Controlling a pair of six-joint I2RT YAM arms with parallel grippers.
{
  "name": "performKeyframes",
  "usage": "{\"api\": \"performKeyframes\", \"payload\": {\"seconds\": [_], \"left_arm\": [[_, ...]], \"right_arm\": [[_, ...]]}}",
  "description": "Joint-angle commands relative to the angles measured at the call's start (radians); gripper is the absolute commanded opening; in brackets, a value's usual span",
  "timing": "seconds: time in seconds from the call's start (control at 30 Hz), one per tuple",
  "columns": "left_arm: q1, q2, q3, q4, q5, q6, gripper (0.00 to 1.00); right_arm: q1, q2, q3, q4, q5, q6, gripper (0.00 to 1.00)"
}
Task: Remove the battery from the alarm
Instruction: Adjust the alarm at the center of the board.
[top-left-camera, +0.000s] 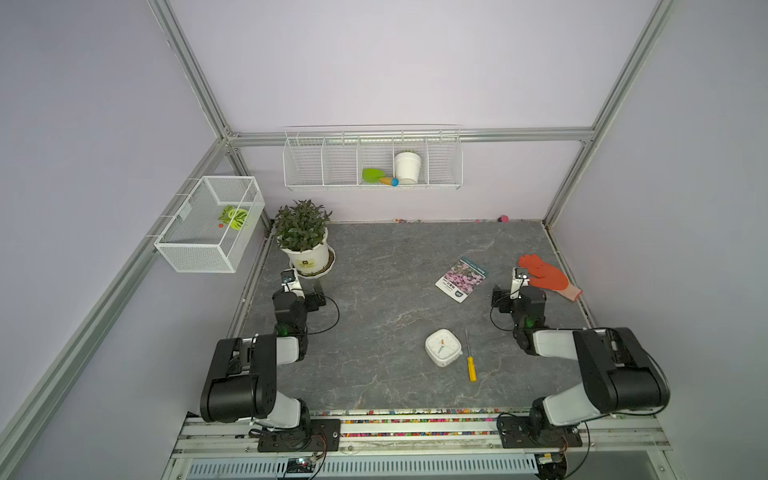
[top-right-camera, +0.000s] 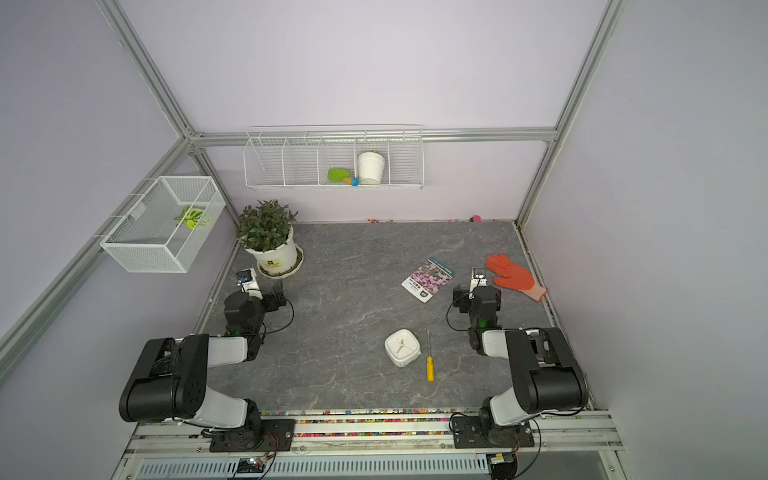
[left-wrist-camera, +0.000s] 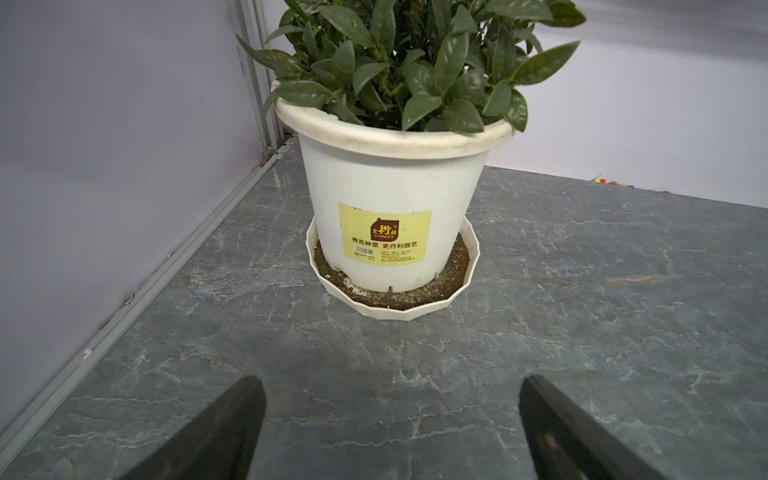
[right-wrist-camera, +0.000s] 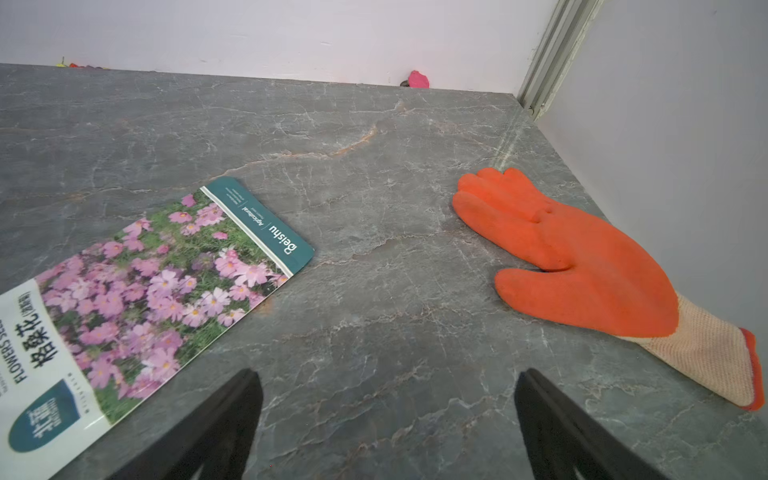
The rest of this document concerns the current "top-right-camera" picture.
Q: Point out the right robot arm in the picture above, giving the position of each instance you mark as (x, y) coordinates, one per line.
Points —
(546, 377)

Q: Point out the white empty pot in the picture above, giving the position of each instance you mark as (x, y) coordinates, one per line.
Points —
(370, 168)

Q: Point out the white wire basket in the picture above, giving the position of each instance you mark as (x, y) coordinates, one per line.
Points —
(147, 238)

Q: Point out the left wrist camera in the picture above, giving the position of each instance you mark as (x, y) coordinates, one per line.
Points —
(247, 281)

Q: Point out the potted green plant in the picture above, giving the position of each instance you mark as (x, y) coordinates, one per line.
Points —
(266, 232)

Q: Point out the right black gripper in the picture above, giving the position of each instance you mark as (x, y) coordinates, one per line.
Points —
(461, 299)

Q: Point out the white wire wall shelf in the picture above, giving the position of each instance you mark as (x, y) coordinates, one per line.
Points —
(299, 157)

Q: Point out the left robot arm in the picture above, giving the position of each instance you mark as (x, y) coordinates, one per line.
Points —
(170, 378)

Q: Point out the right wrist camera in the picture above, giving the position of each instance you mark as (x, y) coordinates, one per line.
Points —
(478, 278)

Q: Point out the green toy in basket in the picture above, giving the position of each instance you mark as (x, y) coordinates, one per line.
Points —
(193, 218)

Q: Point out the flower seed packet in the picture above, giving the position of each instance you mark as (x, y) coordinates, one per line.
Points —
(427, 280)

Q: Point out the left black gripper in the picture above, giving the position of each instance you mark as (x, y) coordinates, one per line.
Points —
(271, 299)

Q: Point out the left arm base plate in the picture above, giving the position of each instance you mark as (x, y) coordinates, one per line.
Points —
(271, 435)

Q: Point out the white square alarm clock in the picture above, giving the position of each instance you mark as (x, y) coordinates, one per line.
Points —
(402, 347)

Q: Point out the green toy shovel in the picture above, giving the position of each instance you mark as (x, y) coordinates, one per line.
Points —
(341, 176)

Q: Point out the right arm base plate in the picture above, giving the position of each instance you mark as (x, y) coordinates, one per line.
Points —
(474, 432)

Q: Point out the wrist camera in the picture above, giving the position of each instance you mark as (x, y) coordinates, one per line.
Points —
(478, 278)
(247, 281)

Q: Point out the yellow handled screwdriver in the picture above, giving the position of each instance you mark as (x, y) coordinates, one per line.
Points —
(430, 367)

